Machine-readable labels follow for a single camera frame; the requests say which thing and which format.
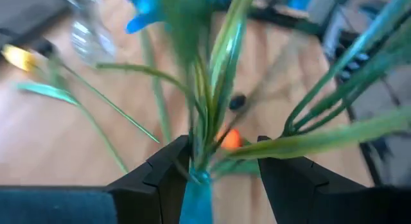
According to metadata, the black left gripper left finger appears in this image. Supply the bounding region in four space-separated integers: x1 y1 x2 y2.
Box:
0 135 191 224

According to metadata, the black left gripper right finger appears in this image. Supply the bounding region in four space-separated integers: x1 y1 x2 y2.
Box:
256 135 411 224

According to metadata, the orange artificial tulip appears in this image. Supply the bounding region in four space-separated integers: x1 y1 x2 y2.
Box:
215 126 244 151

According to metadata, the black artificial tulip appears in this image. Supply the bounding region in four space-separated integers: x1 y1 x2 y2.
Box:
228 94 247 111
33 40 57 58

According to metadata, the blue artificial flower spray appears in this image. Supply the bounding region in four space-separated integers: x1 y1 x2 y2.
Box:
96 0 411 183

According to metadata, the yellow artificial tulip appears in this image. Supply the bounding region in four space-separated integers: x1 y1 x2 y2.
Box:
1 43 161 175

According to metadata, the blue glass vase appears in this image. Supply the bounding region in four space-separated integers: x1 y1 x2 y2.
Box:
179 168 215 224

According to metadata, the clear glass vase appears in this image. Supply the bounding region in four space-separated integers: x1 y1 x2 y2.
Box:
60 0 117 67

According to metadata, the green leafy flower stem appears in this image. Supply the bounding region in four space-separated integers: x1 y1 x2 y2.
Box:
247 2 411 186

